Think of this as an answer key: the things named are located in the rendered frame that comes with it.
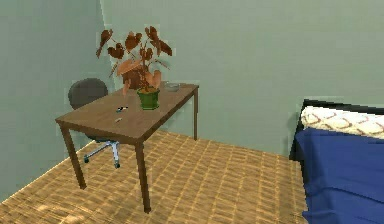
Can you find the small grey bowl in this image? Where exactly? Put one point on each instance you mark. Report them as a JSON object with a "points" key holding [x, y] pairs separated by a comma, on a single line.
{"points": [[172, 86]]}

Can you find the red leaf plant green pot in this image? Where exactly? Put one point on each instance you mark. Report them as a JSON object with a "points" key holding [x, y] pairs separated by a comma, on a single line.
{"points": [[148, 98]]}

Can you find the small black blue pen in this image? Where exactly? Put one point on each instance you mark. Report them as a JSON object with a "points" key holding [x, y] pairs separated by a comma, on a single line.
{"points": [[121, 108]]}

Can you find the small grey pencil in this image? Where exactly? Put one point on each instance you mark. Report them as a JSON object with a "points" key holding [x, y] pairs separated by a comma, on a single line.
{"points": [[118, 120]]}

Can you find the brown wooden desk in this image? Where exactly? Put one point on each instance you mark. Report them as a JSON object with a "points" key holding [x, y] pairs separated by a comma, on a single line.
{"points": [[100, 116]]}

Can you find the dark grey office chair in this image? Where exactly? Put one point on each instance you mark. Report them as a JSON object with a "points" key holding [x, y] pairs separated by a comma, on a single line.
{"points": [[87, 91]]}

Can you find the white patterned pillow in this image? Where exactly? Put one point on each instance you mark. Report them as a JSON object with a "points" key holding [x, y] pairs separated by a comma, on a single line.
{"points": [[343, 121]]}

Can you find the black bed blue blanket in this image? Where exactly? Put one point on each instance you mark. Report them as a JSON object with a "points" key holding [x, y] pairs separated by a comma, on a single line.
{"points": [[346, 173]]}

